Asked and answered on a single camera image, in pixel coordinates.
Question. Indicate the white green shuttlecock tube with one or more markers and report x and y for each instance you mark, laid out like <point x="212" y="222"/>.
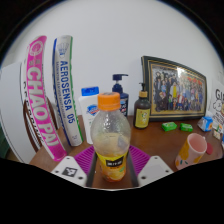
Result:
<point x="65" y="90"/>

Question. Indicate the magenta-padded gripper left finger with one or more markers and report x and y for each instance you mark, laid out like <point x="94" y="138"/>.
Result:
<point x="68" y="171"/>

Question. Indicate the pink mug with yellow spots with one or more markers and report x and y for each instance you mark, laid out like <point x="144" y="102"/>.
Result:
<point x="188" y="153"/>

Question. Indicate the brown pump bottle yellow label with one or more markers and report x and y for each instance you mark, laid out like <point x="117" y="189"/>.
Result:
<point x="142" y="115"/>

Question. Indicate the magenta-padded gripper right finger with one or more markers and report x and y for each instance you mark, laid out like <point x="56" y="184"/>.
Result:
<point x="155" y="170"/>

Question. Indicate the beige snack packet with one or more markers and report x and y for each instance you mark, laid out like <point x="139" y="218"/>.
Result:
<point x="217" y="133"/>

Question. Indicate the dark blue pump bottle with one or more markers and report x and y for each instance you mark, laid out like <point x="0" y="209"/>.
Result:
<point x="120" y="88"/>

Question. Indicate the pink shuttlecock tube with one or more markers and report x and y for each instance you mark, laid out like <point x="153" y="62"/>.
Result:
<point x="40" y="96"/>

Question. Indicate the white bottle with blue cap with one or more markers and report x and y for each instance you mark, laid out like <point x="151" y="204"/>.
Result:
<point x="87" y="110"/>

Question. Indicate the blue tissue pack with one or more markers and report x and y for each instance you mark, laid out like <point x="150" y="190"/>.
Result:
<point x="205" y="124"/>

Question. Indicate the framed group photo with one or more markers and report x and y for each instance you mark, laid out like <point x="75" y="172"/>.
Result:
<point x="176" y="90"/>

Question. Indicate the white printed gift bag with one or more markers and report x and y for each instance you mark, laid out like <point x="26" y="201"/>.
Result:
<point x="218" y="103"/>

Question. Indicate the orange juice bottle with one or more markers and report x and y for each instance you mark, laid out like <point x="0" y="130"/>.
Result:
<point x="111" y="133"/>

